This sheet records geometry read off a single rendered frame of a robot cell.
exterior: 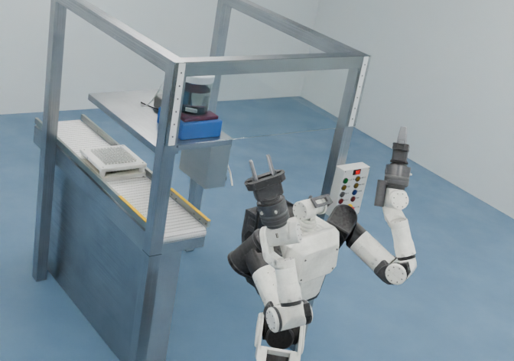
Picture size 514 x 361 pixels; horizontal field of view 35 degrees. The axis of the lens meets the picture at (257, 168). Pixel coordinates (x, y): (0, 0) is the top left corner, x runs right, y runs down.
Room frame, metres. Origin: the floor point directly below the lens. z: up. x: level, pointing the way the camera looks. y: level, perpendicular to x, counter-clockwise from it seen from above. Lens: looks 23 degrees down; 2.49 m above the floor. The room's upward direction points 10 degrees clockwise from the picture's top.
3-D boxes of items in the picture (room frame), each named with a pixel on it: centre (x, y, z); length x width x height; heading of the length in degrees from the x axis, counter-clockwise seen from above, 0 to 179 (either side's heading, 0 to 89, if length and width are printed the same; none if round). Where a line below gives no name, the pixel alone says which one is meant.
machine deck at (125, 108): (3.32, 0.47, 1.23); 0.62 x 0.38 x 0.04; 40
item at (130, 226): (3.62, 0.70, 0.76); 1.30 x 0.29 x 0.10; 40
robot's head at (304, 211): (2.51, -0.20, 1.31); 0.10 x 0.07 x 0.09; 137
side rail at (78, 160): (3.53, 0.80, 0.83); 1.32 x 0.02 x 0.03; 40
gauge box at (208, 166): (3.26, 0.24, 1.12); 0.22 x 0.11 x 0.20; 40
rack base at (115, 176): (3.63, 0.71, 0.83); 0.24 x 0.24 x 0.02; 40
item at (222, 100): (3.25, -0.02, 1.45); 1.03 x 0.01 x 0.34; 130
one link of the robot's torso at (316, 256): (2.55, -0.16, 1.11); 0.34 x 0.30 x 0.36; 137
